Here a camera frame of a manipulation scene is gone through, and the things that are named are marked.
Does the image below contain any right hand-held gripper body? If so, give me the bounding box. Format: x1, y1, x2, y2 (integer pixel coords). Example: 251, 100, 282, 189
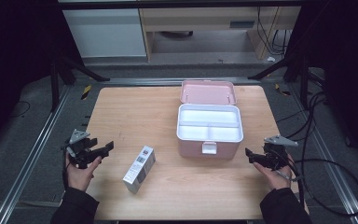
260, 134, 299, 172

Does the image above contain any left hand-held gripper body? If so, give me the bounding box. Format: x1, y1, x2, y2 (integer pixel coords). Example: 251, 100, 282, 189
63, 129, 106, 170

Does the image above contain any person's right hand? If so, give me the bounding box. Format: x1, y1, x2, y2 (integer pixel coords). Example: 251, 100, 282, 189
252, 152, 296, 191

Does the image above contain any person's left hand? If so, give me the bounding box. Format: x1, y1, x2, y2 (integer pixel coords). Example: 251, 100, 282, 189
64, 152, 103, 192

